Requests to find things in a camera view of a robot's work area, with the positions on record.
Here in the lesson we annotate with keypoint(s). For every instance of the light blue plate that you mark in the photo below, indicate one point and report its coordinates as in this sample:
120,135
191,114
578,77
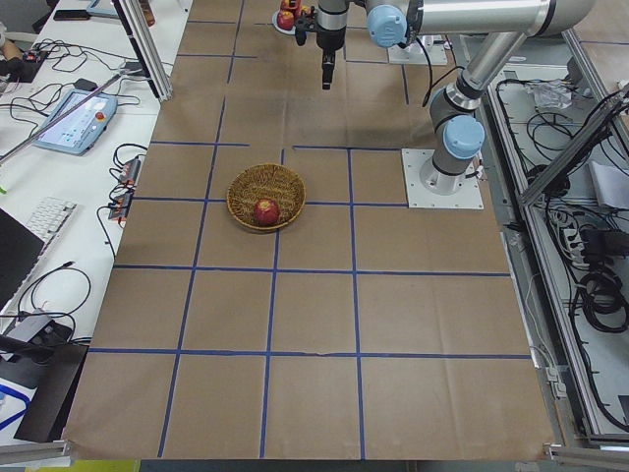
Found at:
290,32

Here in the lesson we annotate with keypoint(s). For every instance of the aluminium frame post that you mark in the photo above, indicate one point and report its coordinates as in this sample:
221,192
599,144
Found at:
134,23

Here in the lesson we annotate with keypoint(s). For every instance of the black monitor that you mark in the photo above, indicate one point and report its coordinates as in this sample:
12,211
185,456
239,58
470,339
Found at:
20,251

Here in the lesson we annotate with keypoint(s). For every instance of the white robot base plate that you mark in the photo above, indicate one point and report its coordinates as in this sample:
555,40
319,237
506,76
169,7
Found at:
427,188

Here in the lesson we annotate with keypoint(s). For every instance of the woven wicker basket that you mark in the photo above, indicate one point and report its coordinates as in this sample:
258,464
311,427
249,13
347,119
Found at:
266,181

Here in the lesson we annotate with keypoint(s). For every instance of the white keyboard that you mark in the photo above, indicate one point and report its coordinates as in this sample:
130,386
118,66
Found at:
49,218

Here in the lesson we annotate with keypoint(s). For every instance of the silver robot arm near basket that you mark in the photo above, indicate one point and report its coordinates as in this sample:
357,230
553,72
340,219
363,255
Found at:
505,24

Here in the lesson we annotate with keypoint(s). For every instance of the black gripper with apple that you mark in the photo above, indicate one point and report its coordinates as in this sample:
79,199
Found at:
328,40

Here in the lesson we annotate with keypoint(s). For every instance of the orange black usb hub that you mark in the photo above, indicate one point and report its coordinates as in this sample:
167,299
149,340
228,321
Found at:
120,207
130,172

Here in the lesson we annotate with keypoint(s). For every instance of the blue teach pendant tablet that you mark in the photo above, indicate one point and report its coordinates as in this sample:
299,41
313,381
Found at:
79,131

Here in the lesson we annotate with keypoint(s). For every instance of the red apple in basket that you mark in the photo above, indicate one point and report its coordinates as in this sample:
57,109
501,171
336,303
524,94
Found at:
266,212

